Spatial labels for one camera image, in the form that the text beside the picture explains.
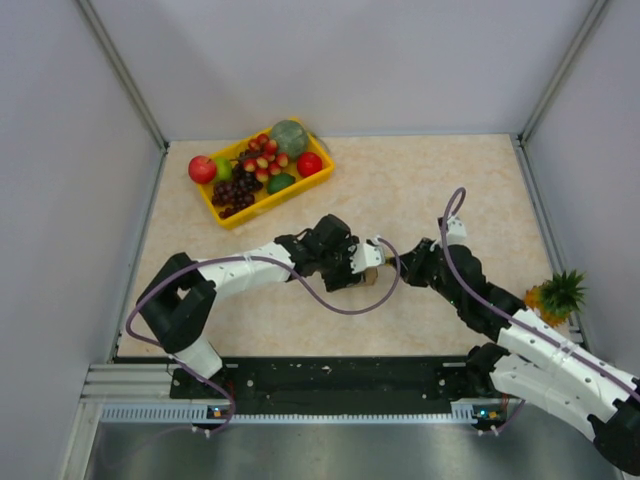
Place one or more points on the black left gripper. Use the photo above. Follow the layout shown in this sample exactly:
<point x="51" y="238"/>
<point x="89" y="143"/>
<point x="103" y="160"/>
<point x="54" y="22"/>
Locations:
<point x="344" y="277"/>

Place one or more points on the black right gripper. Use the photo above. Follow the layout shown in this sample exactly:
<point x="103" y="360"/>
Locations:
<point x="413" y="261"/>

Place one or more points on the brown cardboard express box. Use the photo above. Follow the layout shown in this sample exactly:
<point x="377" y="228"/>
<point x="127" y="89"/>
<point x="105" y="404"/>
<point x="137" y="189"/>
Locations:
<point x="368" y="277"/>

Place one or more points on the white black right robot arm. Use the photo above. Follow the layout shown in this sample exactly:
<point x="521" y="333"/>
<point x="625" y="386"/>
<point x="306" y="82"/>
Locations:
<point x="528" y="359"/>

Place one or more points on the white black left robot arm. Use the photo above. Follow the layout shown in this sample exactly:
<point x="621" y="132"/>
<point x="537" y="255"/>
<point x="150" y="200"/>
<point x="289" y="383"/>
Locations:
<point x="177" y="303"/>

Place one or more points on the green lime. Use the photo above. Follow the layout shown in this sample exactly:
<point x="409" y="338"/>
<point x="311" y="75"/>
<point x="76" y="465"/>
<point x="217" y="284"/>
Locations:
<point x="279" y="182"/>

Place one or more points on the red tomato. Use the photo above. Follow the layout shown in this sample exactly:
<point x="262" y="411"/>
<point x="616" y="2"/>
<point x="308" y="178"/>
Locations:
<point x="308" y="164"/>

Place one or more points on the yellow plastic fruit tray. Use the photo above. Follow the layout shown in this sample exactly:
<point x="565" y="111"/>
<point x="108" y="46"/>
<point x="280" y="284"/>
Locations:
<point x="264" y="201"/>

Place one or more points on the dark purple grape bunch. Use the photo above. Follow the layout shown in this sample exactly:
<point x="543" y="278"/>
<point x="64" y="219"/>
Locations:
<point x="237" y="194"/>

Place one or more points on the green netted melon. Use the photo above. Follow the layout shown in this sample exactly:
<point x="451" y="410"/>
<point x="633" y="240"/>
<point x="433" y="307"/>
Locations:
<point x="291" y="137"/>

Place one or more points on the green apple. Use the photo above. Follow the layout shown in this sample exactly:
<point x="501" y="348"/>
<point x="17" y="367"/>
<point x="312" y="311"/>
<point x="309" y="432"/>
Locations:
<point x="224" y="169"/>

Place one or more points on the toy pineapple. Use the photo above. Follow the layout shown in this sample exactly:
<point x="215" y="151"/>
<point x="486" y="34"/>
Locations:
<point x="556" y="299"/>

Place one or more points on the red apple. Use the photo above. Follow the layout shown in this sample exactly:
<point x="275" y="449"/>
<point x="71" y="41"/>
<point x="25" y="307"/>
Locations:
<point x="202" y="169"/>

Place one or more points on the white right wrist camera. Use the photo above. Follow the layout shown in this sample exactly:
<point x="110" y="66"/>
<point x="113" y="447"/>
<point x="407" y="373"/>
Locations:
<point x="454" y="231"/>

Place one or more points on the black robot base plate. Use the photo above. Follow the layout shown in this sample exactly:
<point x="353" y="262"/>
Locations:
<point x="343" y="385"/>

